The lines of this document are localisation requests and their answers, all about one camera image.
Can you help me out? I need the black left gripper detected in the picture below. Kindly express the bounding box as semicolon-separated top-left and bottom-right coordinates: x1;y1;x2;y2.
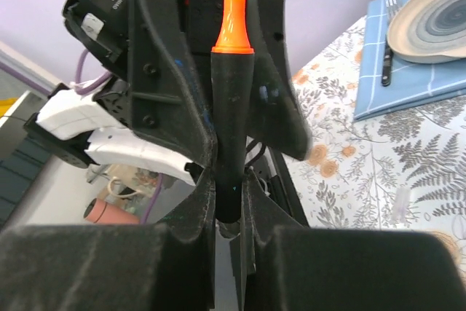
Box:
128;0;310;167

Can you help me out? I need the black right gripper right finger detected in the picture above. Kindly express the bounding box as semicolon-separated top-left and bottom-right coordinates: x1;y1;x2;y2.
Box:
240;170;465;310

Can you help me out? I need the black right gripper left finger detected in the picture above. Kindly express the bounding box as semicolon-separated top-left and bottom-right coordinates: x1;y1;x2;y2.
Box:
1;170;216;310

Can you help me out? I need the black orange marker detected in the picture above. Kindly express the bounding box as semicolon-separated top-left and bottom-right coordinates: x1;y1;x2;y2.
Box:
210;0;254;224

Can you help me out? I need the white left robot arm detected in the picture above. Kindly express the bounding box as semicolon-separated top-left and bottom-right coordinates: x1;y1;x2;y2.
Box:
25;0;310;184

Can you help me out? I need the floral tablecloth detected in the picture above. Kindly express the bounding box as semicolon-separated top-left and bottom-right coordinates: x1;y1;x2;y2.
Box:
288;14;465;272

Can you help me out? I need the blue checked cloth napkin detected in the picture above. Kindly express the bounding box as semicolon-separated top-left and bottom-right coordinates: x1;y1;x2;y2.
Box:
354;0;465;120

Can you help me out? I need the silver fork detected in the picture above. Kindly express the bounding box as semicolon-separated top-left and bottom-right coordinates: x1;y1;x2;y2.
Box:
380;0;401;87

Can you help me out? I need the beige blue ringed plate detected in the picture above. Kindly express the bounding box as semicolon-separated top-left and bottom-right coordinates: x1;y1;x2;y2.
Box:
387;0;465;64

